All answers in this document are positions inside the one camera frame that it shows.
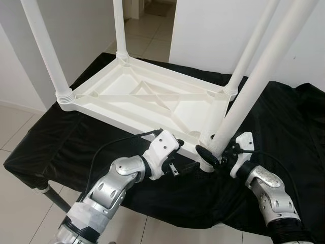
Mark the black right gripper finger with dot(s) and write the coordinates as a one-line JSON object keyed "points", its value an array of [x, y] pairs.
{"points": [[208, 156]]}

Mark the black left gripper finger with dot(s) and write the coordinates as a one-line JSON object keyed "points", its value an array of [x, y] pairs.
{"points": [[189, 166], [180, 143]]}

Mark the white plastic table top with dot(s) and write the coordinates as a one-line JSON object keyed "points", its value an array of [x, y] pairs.
{"points": [[127, 99]]}

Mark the white plastic table leg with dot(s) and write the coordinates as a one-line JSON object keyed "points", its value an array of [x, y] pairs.
{"points": [[48, 56], [254, 46], [259, 76], [120, 28]]}

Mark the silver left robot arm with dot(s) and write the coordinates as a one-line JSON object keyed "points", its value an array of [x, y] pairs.
{"points": [[109, 190]]}

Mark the black fabric table cover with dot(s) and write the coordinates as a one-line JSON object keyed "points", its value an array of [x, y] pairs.
{"points": [[284, 132]]}

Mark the black metal table leg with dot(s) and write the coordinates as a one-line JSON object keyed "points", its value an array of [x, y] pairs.
{"points": [[55, 199]]}

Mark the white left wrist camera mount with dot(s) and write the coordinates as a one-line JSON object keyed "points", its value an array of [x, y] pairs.
{"points": [[162, 147]]}

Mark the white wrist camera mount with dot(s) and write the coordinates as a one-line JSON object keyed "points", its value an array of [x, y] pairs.
{"points": [[162, 147], [246, 142]]}

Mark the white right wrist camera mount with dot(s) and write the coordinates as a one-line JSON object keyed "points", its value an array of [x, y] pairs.
{"points": [[246, 142]]}

